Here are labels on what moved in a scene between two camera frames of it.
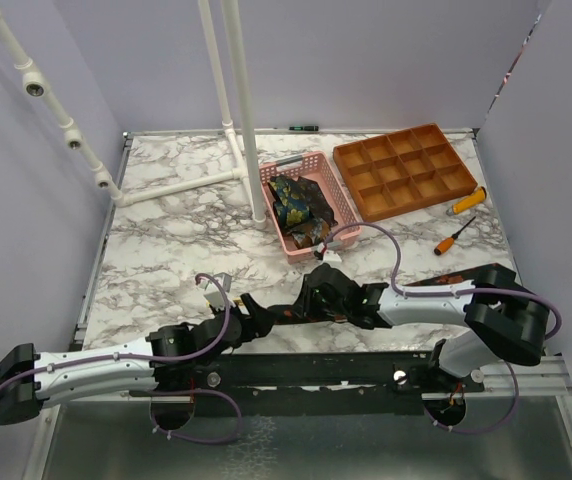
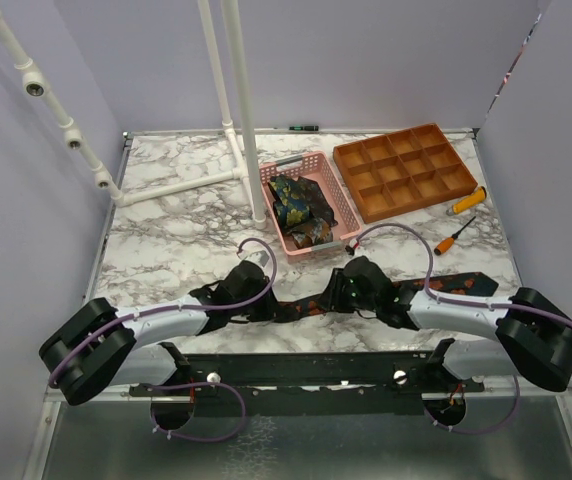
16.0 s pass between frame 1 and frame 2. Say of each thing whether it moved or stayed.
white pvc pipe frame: stayed
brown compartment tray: stayed
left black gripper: moved
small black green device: stayed
